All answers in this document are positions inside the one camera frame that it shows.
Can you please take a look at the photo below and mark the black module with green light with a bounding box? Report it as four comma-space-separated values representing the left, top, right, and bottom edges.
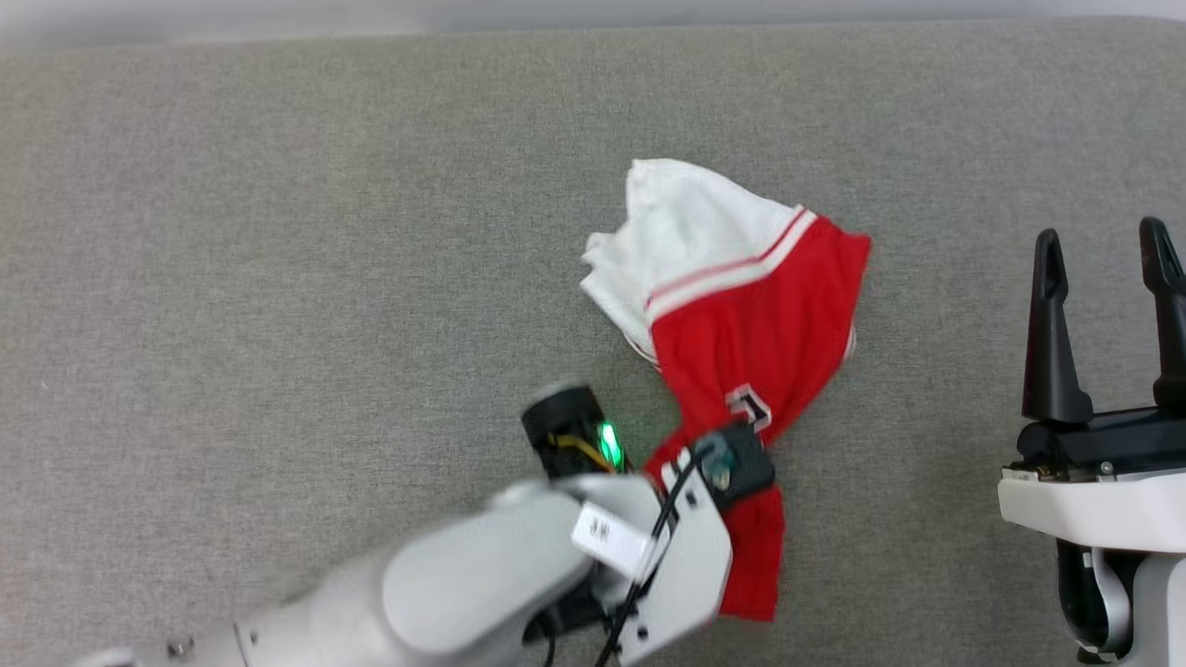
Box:
521, 384, 633, 480

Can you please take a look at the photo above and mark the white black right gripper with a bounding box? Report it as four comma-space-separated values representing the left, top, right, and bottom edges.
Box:
998, 217, 1186, 555

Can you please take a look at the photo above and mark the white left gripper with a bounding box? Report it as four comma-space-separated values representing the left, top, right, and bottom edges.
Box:
607, 447, 734, 666

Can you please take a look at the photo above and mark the teal camera cable plug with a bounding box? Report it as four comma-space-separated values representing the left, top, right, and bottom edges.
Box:
697, 435, 738, 492

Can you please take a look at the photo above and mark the grey fabric sofa cushion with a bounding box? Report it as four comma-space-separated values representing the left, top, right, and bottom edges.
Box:
0, 17, 1186, 667

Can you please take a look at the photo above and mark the white paper label tag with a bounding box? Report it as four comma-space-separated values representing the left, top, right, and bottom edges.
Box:
570, 503, 654, 577

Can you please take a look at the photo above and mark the red and white basketball jersey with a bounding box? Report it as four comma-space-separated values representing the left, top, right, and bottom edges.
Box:
580, 157, 873, 623

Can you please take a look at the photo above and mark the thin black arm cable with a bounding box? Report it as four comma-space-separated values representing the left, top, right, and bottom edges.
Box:
593, 454, 710, 667

